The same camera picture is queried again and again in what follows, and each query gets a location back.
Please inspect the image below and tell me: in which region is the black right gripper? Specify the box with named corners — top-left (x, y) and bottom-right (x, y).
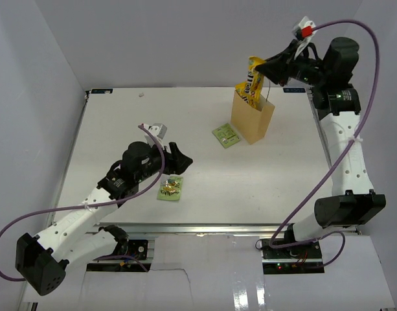
top-left (255, 40), bottom-right (329, 88)

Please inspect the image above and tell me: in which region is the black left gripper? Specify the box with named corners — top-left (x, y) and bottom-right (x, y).
top-left (136, 141), bottom-right (193, 183)

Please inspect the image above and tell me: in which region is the yellow M&M packet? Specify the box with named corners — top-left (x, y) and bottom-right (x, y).
top-left (235, 82), bottom-right (257, 109)
top-left (244, 56), bottom-right (266, 102)

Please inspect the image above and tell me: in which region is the light green sachet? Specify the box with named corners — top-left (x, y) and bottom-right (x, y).
top-left (212, 123), bottom-right (241, 148)

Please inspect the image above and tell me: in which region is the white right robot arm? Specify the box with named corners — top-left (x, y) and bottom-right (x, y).
top-left (256, 37), bottom-right (386, 259)

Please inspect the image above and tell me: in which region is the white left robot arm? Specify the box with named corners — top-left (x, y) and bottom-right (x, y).
top-left (16, 141), bottom-right (193, 296)

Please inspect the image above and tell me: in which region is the brown paper bag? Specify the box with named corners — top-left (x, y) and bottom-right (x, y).
top-left (231, 82), bottom-right (275, 144)

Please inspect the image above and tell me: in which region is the green candy packet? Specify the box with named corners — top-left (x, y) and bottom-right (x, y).
top-left (157, 176), bottom-right (183, 202)

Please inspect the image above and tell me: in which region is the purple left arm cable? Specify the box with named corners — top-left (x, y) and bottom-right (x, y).
top-left (0, 124), bottom-right (166, 282)

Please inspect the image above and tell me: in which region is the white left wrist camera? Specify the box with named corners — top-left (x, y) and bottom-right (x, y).
top-left (142, 123), bottom-right (167, 146)

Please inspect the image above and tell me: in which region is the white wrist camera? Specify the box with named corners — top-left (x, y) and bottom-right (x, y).
top-left (292, 16), bottom-right (316, 59)
top-left (142, 123), bottom-right (167, 146)

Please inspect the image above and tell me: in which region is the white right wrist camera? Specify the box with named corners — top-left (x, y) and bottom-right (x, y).
top-left (292, 16), bottom-right (316, 59)

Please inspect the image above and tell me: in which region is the aluminium table front rail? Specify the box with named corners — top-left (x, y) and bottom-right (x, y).
top-left (48, 223), bottom-right (357, 235)

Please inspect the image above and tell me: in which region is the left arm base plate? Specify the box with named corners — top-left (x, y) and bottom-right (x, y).
top-left (96, 240), bottom-right (150, 272)

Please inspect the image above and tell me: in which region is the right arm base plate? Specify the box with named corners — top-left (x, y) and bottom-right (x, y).
top-left (255, 239), bottom-right (324, 275)

